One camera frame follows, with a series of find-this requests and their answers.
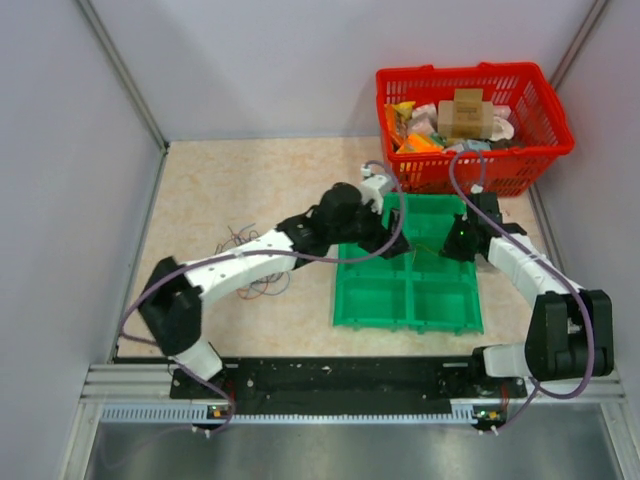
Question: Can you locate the red plastic basket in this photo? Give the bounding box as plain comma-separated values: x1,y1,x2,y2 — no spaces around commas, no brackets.
376,62,575,197

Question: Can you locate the green compartment tray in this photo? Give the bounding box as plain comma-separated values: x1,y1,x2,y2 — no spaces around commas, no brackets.
333,194,484,335

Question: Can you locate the yellow snack packet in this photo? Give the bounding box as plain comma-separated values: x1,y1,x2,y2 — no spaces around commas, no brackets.
391,101,415,121

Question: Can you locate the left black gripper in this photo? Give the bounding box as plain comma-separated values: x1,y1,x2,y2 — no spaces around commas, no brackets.
328,195,409,258

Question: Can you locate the cable bundle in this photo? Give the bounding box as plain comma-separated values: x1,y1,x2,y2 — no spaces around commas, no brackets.
213,222,292,302

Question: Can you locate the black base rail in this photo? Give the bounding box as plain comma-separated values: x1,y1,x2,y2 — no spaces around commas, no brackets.
169,355,526,416

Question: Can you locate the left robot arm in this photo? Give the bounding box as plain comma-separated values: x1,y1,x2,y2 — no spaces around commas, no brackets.
133,166,410,397

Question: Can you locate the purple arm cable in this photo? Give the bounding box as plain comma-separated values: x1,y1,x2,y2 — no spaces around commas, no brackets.
117,159,407,421
450,149,597,400

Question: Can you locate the brown cardboard box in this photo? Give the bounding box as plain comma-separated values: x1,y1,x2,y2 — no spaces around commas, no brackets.
437,88,494,139

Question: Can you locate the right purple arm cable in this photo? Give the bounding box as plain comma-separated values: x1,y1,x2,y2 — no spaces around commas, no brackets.
450,149,597,400

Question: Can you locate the orange snack packet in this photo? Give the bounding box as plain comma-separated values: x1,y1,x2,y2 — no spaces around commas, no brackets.
396,133,444,154

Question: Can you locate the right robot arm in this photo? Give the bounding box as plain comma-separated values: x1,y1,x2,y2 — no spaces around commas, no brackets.
440,187,614,396

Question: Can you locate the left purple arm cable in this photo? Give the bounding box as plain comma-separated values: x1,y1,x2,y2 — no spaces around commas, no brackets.
117,159,407,421

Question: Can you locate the yellow green wire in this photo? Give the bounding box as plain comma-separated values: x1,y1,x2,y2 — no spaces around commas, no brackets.
410,243,436,274

